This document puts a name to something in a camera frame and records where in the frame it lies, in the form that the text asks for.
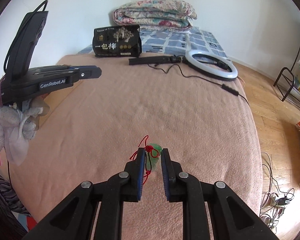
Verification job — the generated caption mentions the green jade pendant red cord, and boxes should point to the green jade pendant red cord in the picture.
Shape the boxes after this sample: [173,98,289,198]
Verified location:
[129,135,163,185]

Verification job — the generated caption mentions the white gloved left hand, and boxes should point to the white gloved left hand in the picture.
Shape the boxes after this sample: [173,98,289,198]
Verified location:
[0,98,50,166]

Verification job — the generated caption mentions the open cardboard box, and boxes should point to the open cardboard box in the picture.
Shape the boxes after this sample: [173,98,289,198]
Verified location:
[39,80,83,128]

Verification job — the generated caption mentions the black snack bag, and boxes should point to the black snack bag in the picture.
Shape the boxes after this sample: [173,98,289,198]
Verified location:
[93,25,142,57]

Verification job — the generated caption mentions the pink bed blanket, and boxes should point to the pink bed blanket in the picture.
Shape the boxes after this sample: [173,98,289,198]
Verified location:
[10,54,262,220]

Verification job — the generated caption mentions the blue checked bed sheet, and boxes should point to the blue checked bed sheet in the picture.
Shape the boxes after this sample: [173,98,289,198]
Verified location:
[80,28,227,57]

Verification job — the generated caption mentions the black folded tripod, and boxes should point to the black folded tripod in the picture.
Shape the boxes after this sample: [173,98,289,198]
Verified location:
[129,56,183,66]

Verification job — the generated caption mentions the folded floral quilt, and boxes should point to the folded floral quilt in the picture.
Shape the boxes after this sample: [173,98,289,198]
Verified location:
[113,0,197,31]

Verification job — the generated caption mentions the black metal clothes rack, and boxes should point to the black metal clothes rack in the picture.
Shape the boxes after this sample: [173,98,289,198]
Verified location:
[273,46,300,109]

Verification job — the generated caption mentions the floor power strip and cables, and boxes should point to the floor power strip and cables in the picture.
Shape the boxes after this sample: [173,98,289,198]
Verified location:
[258,151,300,230]

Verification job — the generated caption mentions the black light cable with remote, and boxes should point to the black light cable with remote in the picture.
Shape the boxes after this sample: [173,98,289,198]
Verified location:
[147,62,251,106]

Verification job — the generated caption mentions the white ring light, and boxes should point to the white ring light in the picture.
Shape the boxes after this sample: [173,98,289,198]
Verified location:
[185,50,238,81]

